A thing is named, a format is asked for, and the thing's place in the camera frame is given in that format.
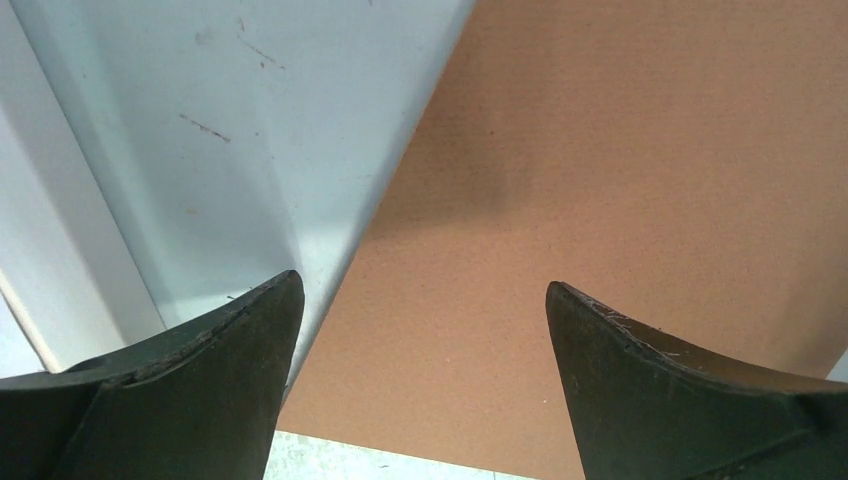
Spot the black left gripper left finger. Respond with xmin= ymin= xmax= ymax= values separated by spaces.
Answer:
xmin=1 ymin=270 xmax=304 ymax=479

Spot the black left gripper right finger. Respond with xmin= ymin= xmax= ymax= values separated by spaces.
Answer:
xmin=546 ymin=282 xmax=847 ymax=479

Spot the brown backing board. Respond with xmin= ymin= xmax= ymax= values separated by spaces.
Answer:
xmin=278 ymin=1 xmax=847 ymax=479

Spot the white picture frame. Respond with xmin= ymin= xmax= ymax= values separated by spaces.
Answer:
xmin=0 ymin=0 xmax=167 ymax=376

